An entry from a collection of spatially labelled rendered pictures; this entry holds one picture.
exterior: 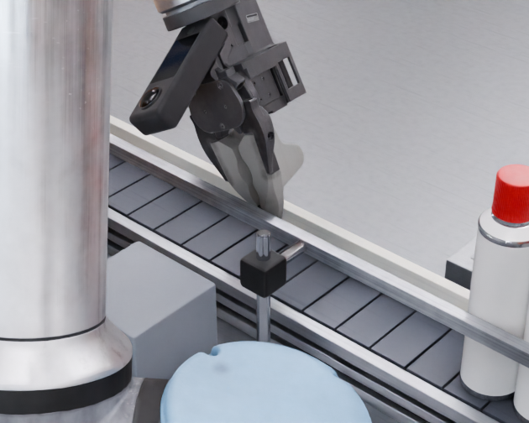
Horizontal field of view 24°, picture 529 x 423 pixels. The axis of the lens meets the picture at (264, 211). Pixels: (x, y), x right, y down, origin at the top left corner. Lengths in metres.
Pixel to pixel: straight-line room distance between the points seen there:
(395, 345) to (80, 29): 0.54
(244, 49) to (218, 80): 0.05
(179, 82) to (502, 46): 0.73
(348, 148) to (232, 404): 0.81
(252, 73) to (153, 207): 0.21
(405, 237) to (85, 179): 0.70
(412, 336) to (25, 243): 0.53
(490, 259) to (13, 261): 0.43
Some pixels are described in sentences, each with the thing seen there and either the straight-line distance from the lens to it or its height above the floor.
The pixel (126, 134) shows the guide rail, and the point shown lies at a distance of 1.31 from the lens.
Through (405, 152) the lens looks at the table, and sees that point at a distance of 1.44.
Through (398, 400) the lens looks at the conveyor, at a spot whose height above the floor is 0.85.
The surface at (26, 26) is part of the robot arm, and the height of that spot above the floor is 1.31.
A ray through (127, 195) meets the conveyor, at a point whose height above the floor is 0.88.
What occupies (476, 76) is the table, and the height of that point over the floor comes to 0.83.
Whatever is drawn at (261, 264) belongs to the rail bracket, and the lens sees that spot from 1.01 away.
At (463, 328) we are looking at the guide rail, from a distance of 0.98.
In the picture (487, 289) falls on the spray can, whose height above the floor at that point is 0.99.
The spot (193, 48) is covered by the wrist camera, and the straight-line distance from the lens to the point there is 1.08.
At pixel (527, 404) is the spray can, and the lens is 1.01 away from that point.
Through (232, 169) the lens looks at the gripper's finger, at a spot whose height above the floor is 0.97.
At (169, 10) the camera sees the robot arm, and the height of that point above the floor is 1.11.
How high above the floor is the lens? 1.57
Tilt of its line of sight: 34 degrees down
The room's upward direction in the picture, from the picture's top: straight up
